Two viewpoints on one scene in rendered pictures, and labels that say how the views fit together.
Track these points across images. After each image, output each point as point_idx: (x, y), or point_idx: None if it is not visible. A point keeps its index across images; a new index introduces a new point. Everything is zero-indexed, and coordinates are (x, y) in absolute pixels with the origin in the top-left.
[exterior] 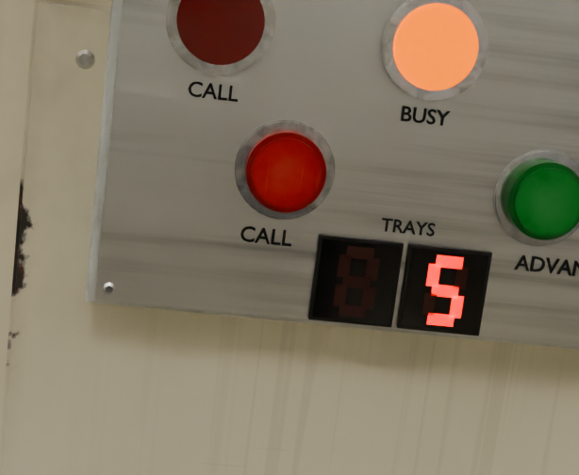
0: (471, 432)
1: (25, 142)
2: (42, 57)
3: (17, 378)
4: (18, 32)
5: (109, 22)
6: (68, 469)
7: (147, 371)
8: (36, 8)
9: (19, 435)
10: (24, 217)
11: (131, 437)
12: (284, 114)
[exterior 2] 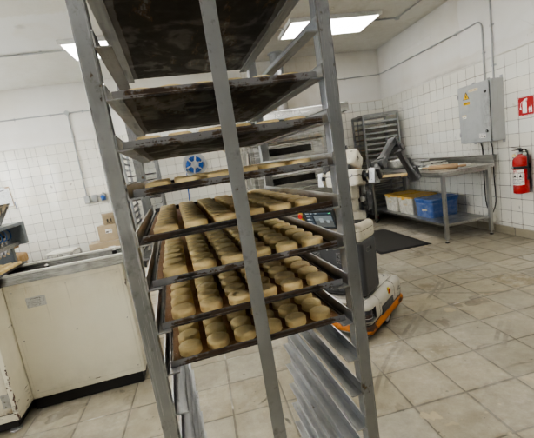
0: None
1: (124, 275)
2: (123, 269)
3: (128, 288)
4: (123, 268)
5: (123, 266)
6: (130, 293)
7: (129, 285)
8: (123, 267)
9: (129, 292)
10: (125, 279)
11: (130, 289)
12: None
